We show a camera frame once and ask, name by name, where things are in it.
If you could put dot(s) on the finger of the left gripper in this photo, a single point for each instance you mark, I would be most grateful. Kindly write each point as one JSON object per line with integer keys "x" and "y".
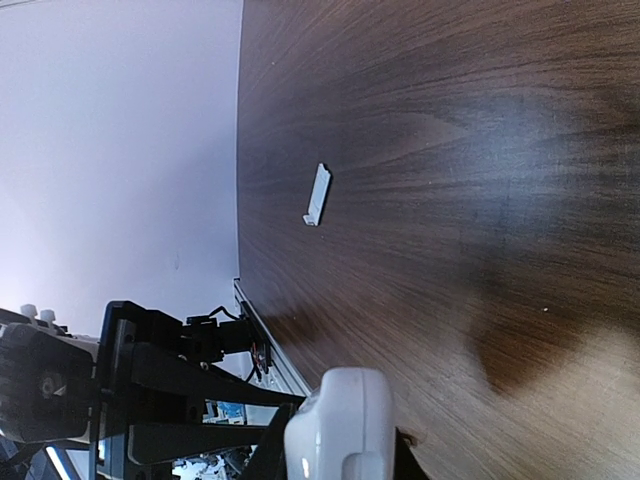
{"x": 225, "y": 385}
{"x": 160, "y": 443}

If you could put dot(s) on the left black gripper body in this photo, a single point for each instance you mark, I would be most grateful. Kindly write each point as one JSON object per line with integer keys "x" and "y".
{"x": 149, "y": 412}

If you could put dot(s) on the white remote control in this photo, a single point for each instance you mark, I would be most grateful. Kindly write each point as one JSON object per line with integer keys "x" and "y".
{"x": 344, "y": 430}

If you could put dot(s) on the white battery cover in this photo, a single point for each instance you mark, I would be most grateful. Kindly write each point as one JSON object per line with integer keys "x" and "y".
{"x": 318, "y": 196}

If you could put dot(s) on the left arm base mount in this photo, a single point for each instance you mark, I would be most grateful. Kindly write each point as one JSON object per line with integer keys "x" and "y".
{"x": 209, "y": 338}

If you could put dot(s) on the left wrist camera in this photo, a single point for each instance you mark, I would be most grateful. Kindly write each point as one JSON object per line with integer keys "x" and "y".
{"x": 47, "y": 378}

